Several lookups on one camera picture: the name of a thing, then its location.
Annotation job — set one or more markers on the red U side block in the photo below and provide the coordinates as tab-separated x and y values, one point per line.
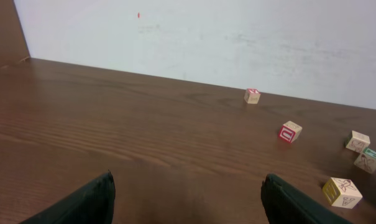
290	131

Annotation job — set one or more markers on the green J letter block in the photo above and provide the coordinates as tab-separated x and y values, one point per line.
367	160

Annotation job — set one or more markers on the red V letter block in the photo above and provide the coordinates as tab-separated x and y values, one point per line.
252	96

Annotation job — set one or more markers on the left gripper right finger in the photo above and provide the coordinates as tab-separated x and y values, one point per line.
285	204

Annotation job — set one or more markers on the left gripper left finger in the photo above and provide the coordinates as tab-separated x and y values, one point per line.
91	204

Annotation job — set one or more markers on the plain wooden picture block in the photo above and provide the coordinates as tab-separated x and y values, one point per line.
357	141

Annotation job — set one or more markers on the white airplane picture block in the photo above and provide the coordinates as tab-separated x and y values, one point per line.
341	193

